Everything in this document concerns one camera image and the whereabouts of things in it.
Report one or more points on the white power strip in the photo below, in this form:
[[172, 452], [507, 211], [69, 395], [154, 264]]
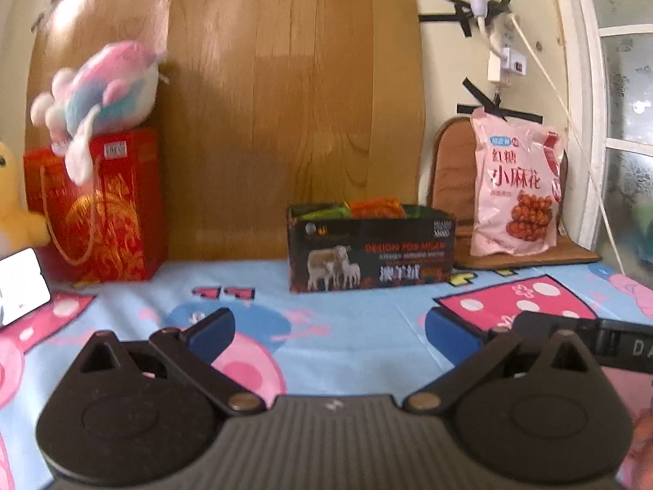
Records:
[[502, 46]]

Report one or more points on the green snack packet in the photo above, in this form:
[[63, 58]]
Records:
[[326, 212]]

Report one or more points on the cartoon printed blanket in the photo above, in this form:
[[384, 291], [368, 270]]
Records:
[[357, 326]]

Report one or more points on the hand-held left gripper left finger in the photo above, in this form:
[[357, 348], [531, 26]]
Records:
[[214, 330]]

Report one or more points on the yellow plush duck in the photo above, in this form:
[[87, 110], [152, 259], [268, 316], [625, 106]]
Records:
[[15, 214]]

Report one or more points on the wooden board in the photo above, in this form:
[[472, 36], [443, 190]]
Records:
[[285, 87]]

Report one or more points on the orange snack packet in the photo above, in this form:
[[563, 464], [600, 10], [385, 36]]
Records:
[[377, 208]]

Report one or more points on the pink and blue plush toy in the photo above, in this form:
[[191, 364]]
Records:
[[112, 92]]

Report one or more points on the brown wooden chair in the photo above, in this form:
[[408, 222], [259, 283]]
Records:
[[451, 163]]

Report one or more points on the white window frame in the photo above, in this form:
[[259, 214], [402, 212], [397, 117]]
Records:
[[586, 112]]

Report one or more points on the red gift bag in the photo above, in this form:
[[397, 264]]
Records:
[[122, 204]]

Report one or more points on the pink snack bag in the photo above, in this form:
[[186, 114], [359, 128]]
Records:
[[510, 173]]

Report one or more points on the white phone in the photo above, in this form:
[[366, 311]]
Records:
[[23, 286]]

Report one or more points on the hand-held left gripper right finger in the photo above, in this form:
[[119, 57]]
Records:
[[449, 334]]

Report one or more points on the black sheep print box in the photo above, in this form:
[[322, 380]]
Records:
[[367, 265]]

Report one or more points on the black tape strip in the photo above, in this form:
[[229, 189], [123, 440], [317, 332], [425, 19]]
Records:
[[449, 16], [510, 112]]

